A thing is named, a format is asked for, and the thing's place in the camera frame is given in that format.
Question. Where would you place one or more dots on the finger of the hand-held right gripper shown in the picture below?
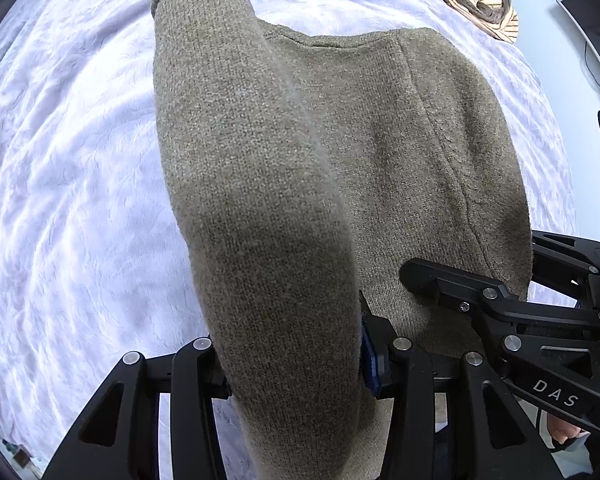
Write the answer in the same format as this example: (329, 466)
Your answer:
(560, 250)
(450, 280)

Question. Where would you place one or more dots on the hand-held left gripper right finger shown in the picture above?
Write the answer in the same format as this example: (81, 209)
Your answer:
(372, 360)

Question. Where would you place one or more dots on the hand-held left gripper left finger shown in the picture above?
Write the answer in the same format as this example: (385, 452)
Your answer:
(200, 370)

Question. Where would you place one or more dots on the olive knit sweater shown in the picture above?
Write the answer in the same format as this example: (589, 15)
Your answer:
(260, 160)

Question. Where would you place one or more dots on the person's right hand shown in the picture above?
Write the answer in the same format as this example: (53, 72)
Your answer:
(560, 432)

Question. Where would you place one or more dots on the cream striped garment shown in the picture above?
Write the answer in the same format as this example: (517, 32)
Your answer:
(495, 15)

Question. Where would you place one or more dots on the white textured bed blanket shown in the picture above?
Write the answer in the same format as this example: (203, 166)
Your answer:
(80, 160)

